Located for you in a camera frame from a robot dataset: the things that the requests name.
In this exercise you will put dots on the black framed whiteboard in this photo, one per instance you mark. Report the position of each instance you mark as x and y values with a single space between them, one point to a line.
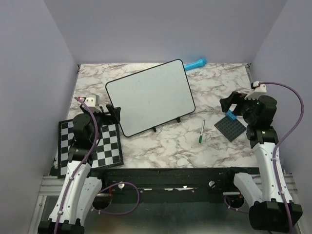
151 97

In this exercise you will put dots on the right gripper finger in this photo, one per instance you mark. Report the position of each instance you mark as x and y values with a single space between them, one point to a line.
236 97
226 104

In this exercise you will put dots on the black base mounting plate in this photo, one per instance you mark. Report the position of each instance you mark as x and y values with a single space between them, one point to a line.
171 185

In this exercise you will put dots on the green whiteboard marker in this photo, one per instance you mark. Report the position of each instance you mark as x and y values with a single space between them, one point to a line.
202 131

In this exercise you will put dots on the grey lego baseplate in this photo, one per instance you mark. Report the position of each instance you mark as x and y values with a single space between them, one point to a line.
231 129

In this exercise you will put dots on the metal wire board stand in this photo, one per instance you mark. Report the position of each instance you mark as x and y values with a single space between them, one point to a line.
175 120

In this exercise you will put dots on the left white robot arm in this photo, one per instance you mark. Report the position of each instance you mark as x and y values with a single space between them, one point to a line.
79 188

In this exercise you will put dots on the blue toy microphone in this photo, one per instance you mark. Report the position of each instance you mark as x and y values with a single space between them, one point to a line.
199 63

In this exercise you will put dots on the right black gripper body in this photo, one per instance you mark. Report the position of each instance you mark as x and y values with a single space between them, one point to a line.
246 108

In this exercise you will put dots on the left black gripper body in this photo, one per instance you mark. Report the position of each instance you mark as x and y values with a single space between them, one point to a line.
102 119

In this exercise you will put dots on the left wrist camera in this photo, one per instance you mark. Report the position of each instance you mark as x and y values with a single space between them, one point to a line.
92 101

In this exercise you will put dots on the blue lego brick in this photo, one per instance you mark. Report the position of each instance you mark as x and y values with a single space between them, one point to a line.
229 114

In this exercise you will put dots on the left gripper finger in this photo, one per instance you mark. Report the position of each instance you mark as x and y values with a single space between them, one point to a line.
111 113
116 112

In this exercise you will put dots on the aluminium extrusion rail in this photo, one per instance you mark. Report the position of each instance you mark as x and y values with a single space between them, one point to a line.
51 186

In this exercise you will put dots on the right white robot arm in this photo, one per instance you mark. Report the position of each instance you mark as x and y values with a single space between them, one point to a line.
271 206

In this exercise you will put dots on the black white checkerboard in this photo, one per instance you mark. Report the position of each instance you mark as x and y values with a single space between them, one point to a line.
109 152

